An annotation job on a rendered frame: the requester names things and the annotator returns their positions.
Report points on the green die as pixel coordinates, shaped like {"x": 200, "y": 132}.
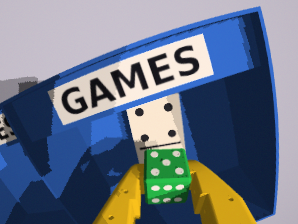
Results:
{"x": 167, "y": 176}

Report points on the cream domino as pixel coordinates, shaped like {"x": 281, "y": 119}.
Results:
{"x": 157, "y": 125}

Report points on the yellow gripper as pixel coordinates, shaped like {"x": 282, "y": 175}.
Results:
{"x": 213, "y": 199}

